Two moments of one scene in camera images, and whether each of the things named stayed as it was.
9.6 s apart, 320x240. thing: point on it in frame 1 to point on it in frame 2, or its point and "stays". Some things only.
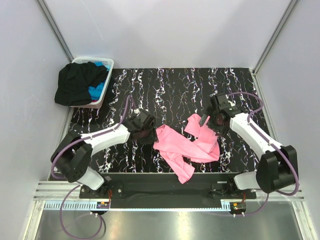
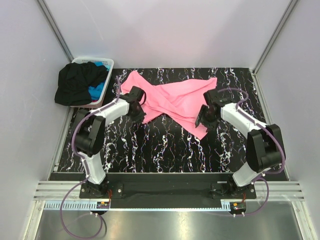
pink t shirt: x=174 y=147 to x=178 y=104
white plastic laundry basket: x=95 y=104 stays
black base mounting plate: x=163 y=191 stays
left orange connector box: x=103 y=205 stays
